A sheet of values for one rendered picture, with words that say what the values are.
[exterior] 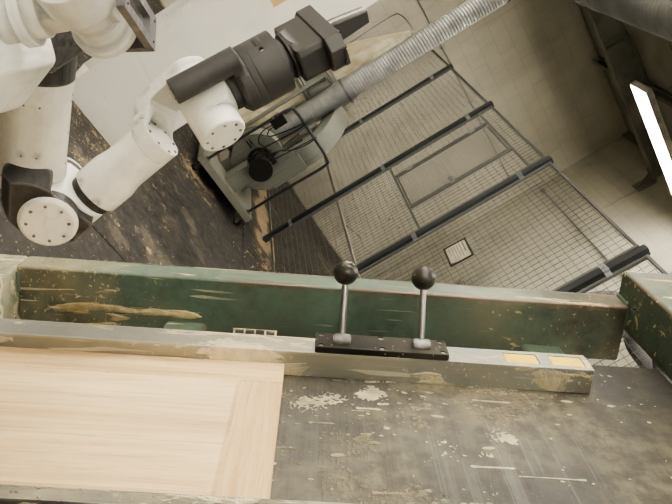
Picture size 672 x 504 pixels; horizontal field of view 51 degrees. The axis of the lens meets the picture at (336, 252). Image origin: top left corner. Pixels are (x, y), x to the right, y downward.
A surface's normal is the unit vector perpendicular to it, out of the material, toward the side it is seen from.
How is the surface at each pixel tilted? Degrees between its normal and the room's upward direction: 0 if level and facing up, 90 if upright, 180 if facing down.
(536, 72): 90
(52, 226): 90
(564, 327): 90
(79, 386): 54
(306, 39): 77
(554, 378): 90
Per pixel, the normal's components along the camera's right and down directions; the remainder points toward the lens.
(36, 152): 0.19, 0.58
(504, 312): 0.01, 0.33
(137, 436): 0.07, -0.94
